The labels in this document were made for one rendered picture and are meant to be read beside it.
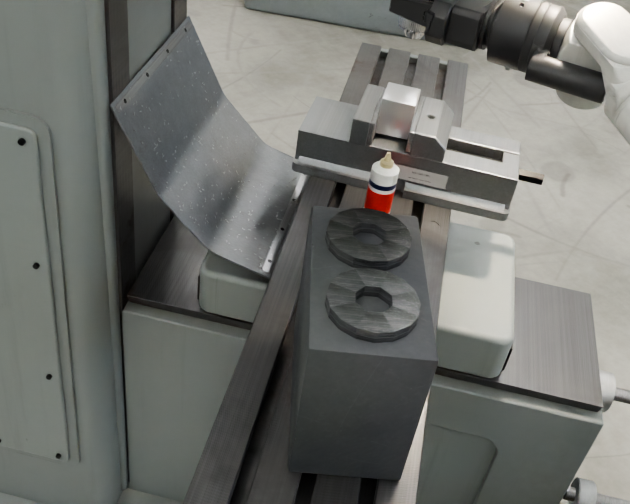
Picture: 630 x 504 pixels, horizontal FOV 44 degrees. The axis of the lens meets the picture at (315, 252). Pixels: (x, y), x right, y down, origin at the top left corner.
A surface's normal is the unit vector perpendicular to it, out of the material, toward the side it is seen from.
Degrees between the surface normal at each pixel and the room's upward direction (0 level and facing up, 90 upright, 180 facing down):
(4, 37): 89
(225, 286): 90
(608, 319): 0
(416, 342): 0
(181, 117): 63
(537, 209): 0
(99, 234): 89
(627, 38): 18
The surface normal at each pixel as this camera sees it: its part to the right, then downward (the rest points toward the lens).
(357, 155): -0.24, 0.59
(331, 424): -0.01, 0.63
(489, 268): 0.12, -0.77
